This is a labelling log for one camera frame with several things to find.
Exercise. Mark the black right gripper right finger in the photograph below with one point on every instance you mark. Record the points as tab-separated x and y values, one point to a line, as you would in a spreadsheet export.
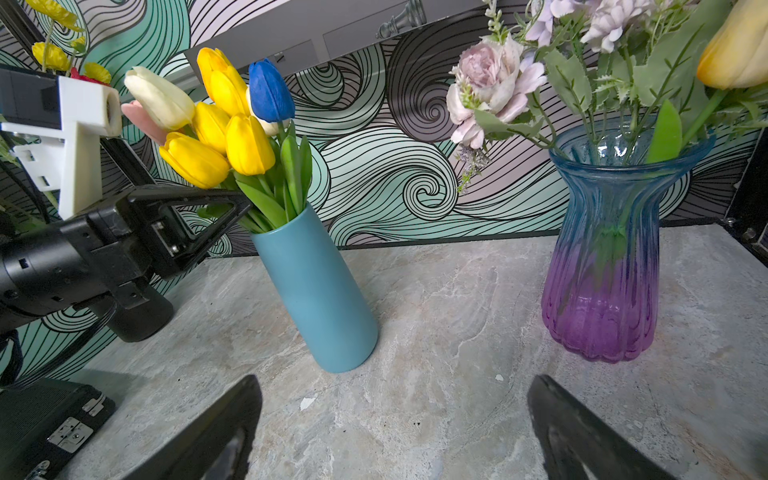
577	444

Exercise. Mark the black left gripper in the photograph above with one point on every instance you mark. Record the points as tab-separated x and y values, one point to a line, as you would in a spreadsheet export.
142	234

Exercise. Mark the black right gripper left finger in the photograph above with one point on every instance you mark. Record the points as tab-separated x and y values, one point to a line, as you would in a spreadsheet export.
216	445

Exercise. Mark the purple glass vase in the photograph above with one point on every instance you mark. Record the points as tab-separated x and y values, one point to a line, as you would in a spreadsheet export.
601	295

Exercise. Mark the teal ceramic vase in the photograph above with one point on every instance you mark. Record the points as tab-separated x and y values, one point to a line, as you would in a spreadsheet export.
319	292

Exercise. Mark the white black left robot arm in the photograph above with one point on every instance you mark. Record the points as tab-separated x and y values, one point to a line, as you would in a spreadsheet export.
45	271

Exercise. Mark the colourful tulip bunch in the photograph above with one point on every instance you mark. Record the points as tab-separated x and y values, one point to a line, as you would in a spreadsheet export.
243	138

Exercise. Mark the pink lilac flower bunch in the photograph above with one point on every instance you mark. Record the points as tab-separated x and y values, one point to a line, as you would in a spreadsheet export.
673	72

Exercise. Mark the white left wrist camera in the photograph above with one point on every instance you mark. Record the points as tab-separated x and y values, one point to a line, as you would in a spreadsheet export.
69	117

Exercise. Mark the black case with handle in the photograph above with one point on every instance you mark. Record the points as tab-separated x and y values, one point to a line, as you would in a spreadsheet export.
45	425

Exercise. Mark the black corner frame post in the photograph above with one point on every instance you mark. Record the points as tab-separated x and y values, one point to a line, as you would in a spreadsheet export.
746	218

